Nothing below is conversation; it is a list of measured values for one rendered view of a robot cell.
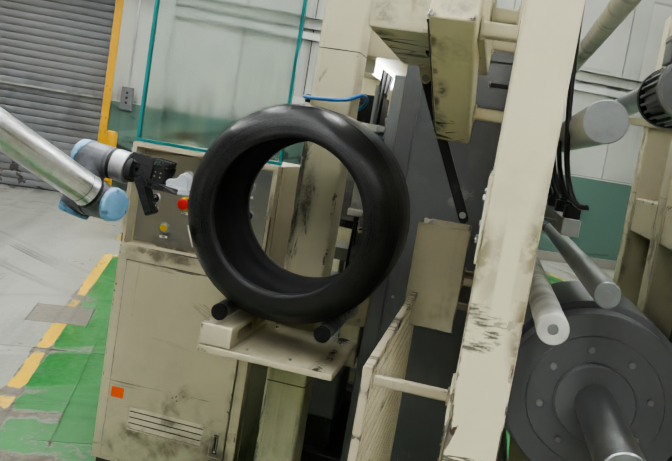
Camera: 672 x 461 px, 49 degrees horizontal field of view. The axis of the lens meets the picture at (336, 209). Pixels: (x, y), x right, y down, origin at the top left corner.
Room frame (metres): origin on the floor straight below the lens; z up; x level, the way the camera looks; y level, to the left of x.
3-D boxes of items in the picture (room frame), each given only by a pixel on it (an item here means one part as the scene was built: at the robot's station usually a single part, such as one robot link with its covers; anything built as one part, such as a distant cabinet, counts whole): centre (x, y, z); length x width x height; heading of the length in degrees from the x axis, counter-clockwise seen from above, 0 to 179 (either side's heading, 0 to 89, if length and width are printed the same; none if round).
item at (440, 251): (2.17, -0.33, 1.05); 0.20 x 0.15 x 0.30; 169
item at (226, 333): (2.05, 0.22, 0.83); 0.36 x 0.09 x 0.06; 169
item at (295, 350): (2.03, 0.09, 0.80); 0.37 x 0.36 x 0.02; 79
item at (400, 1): (1.84, -0.18, 1.71); 0.61 x 0.25 x 0.15; 169
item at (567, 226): (2.09, -0.58, 1.30); 0.83 x 0.13 x 0.08; 169
